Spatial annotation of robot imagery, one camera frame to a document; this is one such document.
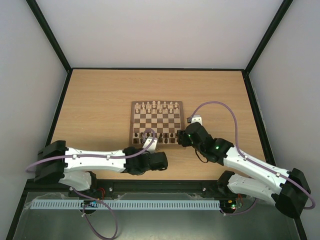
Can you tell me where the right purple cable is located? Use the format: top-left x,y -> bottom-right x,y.
187,101 -> 316,217

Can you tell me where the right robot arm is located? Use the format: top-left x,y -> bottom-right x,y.
177,122 -> 311,219

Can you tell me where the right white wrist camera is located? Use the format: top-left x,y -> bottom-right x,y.
187,115 -> 203,125

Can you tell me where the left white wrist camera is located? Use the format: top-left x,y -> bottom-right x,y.
142,136 -> 158,154

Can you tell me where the wooden chess board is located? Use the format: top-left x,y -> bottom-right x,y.
129,100 -> 185,148

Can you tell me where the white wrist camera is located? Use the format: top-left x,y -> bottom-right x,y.
187,115 -> 203,125
142,136 -> 158,154

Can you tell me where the white slotted cable duct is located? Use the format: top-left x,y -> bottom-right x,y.
30,199 -> 221,211

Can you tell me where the black aluminium frame rail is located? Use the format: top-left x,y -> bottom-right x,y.
24,178 -> 291,198

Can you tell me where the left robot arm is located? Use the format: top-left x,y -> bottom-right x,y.
33,137 -> 168,192

